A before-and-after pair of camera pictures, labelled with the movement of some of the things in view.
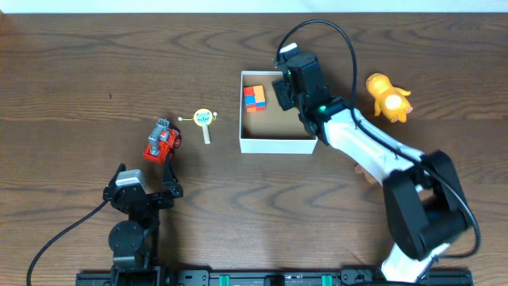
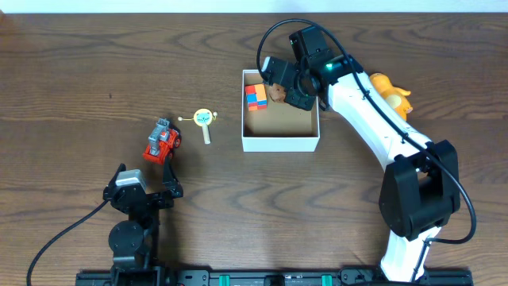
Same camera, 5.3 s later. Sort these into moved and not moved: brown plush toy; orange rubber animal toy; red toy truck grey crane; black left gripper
Moved: brown plush toy
Not moved: black left gripper; red toy truck grey crane; orange rubber animal toy
